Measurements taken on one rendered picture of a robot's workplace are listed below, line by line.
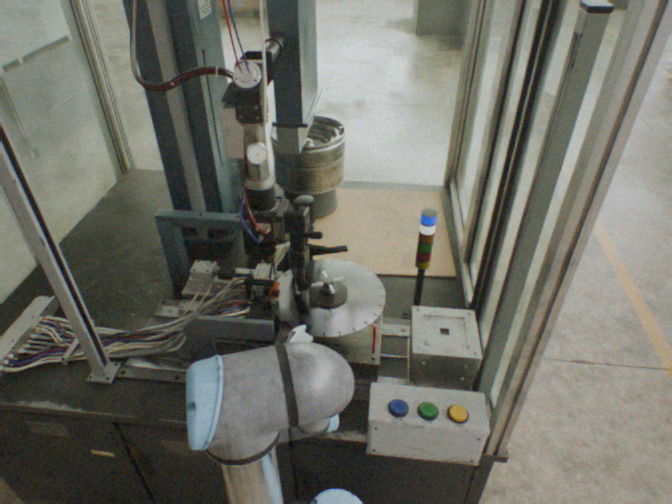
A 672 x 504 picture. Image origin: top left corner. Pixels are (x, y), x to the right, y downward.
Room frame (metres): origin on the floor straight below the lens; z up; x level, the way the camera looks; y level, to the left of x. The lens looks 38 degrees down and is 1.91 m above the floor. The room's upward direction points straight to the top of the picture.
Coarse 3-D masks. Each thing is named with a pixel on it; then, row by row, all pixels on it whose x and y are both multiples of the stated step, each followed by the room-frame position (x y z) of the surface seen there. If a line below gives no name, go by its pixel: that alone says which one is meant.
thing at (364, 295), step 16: (288, 272) 1.13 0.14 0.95; (320, 272) 1.13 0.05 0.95; (336, 272) 1.13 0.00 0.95; (352, 272) 1.13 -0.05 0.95; (368, 272) 1.13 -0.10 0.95; (288, 288) 1.06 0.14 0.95; (352, 288) 1.05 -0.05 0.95; (368, 288) 1.05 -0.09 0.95; (272, 304) 0.99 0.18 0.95; (288, 304) 0.99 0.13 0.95; (304, 304) 0.99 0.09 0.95; (352, 304) 0.99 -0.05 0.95; (368, 304) 0.99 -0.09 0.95; (384, 304) 0.99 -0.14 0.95; (288, 320) 0.93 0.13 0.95; (304, 320) 0.93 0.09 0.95; (320, 320) 0.93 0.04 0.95; (336, 320) 0.93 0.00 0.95; (352, 320) 0.93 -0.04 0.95; (368, 320) 0.93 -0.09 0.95; (320, 336) 0.87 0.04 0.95; (336, 336) 0.87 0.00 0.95
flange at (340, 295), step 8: (320, 280) 1.08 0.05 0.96; (312, 288) 1.04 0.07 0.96; (320, 288) 1.03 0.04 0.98; (336, 288) 1.04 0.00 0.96; (344, 288) 1.04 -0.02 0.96; (312, 296) 1.01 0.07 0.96; (320, 296) 1.01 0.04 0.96; (328, 296) 1.01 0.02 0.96; (336, 296) 1.01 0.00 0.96; (344, 296) 1.01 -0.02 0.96; (320, 304) 0.98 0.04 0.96; (328, 304) 0.98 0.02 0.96; (336, 304) 0.98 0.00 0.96
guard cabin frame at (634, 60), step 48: (480, 0) 2.01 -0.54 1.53; (96, 48) 2.21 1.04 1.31; (624, 48) 0.66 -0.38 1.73; (528, 96) 1.08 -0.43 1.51; (624, 96) 0.66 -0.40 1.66; (624, 144) 0.65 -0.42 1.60; (480, 192) 1.37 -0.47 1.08; (576, 192) 0.66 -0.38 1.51; (576, 240) 0.66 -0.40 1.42; (480, 288) 1.09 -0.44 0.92; (528, 336) 0.65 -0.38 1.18; (528, 384) 0.65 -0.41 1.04
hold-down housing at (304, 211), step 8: (296, 200) 1.02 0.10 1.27; (288, 208) 1.02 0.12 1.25; (296, 208) 1.01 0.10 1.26; (304, 208) 1.02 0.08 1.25; (288, 216) 1.00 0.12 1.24; (296, 216) 0.99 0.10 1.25; (304, 216) 0.99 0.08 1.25; (288, 224) 1.00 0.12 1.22; (296, 224) 0.99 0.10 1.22; (304, 224) 0.99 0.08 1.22; (296, 232) 0.99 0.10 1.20; (304, 232) 0.99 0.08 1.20; (296, 240) 1.00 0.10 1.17; (304, 240) 1.01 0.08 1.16; (296, 248) 1.00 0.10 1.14; (304, 248) 1.01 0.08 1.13; (296, 256) 1.00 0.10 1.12; (304, 256) 0.99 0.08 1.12; (296, 264) 1.00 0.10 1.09; (304, 264) 0.99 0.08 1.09
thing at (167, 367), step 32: (256, 128) 1.03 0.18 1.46; (256, 160) 1.00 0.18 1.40; (256, 192) 1.02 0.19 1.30; (256, 288) 1.10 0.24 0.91; (160, 320) 1.12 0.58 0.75; (192, 320) 0.90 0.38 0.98; (224, 320) 0.88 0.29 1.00; (256, 320) 0.88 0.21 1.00; (384, 320) 1.11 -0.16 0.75; (192, 352) 0.89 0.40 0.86; (224, 352) 0.98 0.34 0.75; (352, 352) 0.90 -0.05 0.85; (384, 352) 0.98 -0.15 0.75
